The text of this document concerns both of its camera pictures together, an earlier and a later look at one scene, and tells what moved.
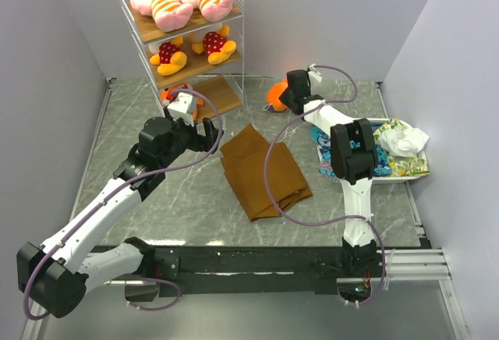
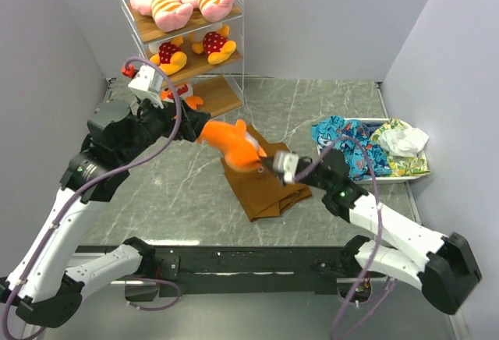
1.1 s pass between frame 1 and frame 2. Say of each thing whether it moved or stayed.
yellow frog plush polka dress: stayed
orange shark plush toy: stayed
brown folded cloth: stayed
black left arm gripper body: moved
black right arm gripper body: moved
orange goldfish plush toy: moved
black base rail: stayed
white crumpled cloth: stayed
